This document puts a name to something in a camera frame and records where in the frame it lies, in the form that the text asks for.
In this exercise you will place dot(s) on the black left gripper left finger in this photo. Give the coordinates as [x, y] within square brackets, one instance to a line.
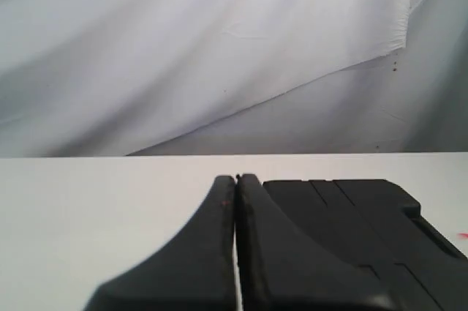
[193, 271]

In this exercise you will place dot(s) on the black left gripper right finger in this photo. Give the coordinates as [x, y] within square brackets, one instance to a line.
[281, 268]

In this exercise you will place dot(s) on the black plastic tool case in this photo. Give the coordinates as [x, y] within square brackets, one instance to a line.
[377, 227]

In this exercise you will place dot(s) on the white backdrop cloth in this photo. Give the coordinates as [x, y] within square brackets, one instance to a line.
[148, 77]

